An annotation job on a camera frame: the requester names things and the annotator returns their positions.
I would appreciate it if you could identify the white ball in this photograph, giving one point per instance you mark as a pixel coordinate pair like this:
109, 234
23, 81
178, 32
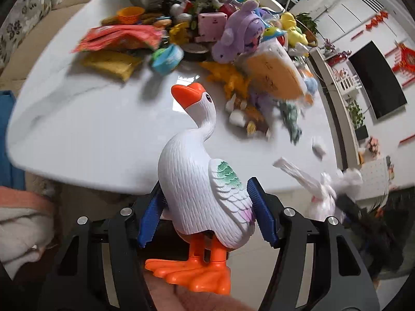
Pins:
184, 17

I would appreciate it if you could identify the black tape roll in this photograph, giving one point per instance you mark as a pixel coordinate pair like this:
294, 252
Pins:
196, 51

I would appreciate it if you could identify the white wall vent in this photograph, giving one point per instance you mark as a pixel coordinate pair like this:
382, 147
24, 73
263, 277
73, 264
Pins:
368, 0

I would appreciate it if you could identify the pink toy box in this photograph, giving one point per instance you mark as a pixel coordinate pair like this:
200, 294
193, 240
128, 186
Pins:
212, 26

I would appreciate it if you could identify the green dinosaur toy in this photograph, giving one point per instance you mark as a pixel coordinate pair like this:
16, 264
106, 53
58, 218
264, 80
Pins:
291, 120

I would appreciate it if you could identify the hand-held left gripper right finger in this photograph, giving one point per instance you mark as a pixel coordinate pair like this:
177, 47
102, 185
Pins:
262, 213

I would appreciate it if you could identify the yellow duck plush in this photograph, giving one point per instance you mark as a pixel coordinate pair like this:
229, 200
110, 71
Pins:
293, 29

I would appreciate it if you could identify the white plastic bag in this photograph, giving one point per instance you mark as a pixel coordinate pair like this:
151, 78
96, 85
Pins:
319, 197

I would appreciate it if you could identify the brown and white toy figure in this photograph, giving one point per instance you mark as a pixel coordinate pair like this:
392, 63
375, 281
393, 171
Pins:
248, 116

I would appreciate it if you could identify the red knot wall decoration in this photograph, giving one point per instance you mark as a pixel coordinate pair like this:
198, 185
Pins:
404, 61

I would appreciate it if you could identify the teal round packet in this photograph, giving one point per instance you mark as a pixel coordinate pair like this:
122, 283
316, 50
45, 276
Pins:
167, 58

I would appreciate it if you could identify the pink flower bouquet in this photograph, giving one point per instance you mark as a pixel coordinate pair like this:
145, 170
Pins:
373, 145

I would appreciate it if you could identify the white goose toy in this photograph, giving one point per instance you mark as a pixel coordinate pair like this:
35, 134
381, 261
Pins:
194, 184

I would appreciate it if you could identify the white shelf unit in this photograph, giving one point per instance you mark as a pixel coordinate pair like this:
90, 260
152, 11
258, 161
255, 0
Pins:
348, 82

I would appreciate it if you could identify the orange and white bag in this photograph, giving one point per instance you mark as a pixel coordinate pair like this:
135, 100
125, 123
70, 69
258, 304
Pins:
275, 71

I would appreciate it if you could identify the red snack packet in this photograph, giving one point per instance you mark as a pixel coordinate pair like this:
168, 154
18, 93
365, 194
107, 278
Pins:
120, 37

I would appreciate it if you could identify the orange plastic basket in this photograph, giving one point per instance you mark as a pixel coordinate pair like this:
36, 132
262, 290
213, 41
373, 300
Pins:
130, 15

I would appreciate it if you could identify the yellow dinosaur toy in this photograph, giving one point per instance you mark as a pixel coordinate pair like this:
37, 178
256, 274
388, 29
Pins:
228, 77

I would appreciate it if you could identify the red hanging wall ornament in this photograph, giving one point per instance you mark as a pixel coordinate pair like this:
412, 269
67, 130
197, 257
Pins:
377, 21

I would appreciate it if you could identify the purple flower plant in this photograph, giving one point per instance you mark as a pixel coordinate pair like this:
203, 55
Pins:
328, 44

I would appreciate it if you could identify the green potted plant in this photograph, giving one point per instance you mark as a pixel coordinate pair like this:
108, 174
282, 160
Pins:
356, 116

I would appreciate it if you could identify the blue cloth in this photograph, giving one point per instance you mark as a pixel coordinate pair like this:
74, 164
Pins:
9, 136

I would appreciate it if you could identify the black television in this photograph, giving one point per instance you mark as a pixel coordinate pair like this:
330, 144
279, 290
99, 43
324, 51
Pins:
377, 77

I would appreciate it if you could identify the purple plush doll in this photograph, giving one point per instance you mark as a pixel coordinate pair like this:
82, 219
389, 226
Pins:
236, 32

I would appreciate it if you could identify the beige floral sofa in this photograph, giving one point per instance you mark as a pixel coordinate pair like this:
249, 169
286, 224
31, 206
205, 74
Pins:
29, 22

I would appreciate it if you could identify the tan ridged toy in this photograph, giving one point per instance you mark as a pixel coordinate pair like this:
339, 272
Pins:
110, 20

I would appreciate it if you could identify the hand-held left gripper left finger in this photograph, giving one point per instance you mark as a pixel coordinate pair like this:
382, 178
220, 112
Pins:
149, 218

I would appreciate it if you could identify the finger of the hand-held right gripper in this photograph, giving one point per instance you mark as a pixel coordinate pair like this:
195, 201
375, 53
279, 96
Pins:
348, 205

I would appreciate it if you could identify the leafy plant in basket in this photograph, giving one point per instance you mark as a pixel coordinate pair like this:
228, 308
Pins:
308, 24

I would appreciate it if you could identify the yellow snack packet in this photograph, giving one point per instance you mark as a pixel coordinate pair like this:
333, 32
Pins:
110, 64

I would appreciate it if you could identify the pink and white blanket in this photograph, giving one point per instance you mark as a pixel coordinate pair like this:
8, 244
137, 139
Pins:
19, 226

